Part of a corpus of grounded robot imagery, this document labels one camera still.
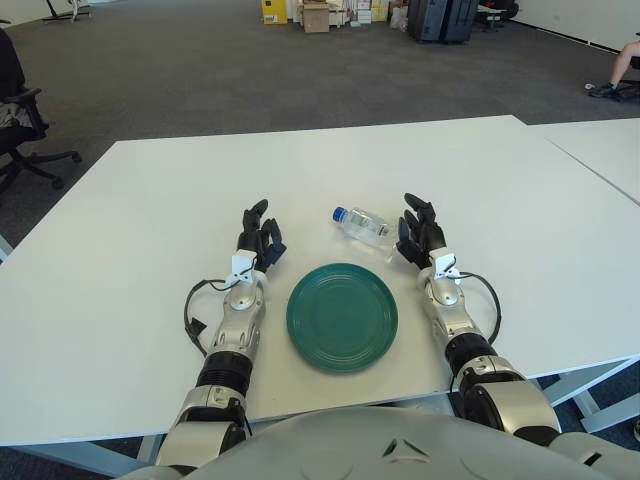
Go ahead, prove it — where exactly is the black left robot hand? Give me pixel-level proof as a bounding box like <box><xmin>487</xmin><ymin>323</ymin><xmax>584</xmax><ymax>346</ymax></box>
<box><xmin>238</xmin><ymin>198</ymin><xmax>289</xmax><ymax>275</ymax></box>

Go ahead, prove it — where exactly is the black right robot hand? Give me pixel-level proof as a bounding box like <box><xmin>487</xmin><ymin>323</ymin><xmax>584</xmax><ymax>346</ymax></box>
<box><xmin>394</xmin><ymin>192</ymin><xmax>448</xmax><ymax>269</ymax></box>

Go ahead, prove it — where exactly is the seated person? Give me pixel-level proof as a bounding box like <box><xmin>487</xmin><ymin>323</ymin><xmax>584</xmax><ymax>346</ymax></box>
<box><xmin>588</xmin><ymin>39</ymin><xmax>640</xmax><ymax>99</ymax></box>

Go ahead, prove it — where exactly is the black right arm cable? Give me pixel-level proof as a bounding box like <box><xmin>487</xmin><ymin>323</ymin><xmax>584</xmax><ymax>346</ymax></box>
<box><xmin>457</xmin><ymin>271</ymin><xmax>501</xmax><ymax>346</ymax></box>

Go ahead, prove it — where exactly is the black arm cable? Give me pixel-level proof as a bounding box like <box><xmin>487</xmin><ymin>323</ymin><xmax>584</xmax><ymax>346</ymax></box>
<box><xmin>457</xmin><ymin>271</ymin><xmax>501</xmax><ymax>346</ymax></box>
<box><xmin>183</xmin><ymin>278</ymin><xmax>236</xmax><ymax>357</ymax></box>

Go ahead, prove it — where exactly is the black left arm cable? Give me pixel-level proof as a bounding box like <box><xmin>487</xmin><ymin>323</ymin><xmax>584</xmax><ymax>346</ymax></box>
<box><xmin>183</xmin><ymin>278</ymin><xmax>236</xmax><ymax>357</ymax></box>

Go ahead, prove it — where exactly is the green round plate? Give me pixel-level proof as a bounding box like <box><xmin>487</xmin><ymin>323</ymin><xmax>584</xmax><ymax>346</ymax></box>
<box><xmin>286</xmin><ymin>261</ymin><xmax>400</xmax><ymax>374</ymax></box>

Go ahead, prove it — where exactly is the stack of white boxes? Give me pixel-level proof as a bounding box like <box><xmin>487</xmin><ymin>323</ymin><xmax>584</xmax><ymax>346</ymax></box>
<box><xmin>327</xmin><ymin>0</ymin><xmax>389</xmax><ymax>26</ymax></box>

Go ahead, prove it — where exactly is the clear bottle with blue cap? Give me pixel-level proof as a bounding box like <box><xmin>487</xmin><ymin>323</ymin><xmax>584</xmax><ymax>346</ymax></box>
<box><xmin>331</xmin><ymin>205</ymin><xmax>401</xmax><ymax>262</ymax></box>

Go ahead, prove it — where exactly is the black cabinet in background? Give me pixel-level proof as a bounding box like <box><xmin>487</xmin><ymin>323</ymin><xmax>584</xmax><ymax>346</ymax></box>
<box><xmin>439</xmin><ymin>0</ymin><xmax>480</xmax><ymax>44</ymax></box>

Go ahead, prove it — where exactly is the yellow box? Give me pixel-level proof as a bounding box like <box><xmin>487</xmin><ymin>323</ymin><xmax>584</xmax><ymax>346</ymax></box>
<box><xmin>259</xmin><ymin>0</ymin><xmax>290</xmax><ymax>25</ymax></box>

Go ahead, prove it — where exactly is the white desk base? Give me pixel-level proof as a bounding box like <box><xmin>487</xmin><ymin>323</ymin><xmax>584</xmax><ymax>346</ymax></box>
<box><xmin>42</xmin><ymin>0</ymin><xmax>94</xmax><ymax>24</ymax></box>

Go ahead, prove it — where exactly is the grey robot torso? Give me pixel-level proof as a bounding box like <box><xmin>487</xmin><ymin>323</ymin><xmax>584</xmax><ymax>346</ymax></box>
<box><xmin>114</xmin><ymin>399</ymin><xmax>640</xmax><ymax>480</ymax></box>

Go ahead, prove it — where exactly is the brown cardboard box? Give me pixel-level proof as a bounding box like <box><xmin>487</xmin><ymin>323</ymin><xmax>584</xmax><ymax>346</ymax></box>
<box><xmin>302</xmin><ymin>2</ymin><xmax>331</xmax><ymax>34</ymax></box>

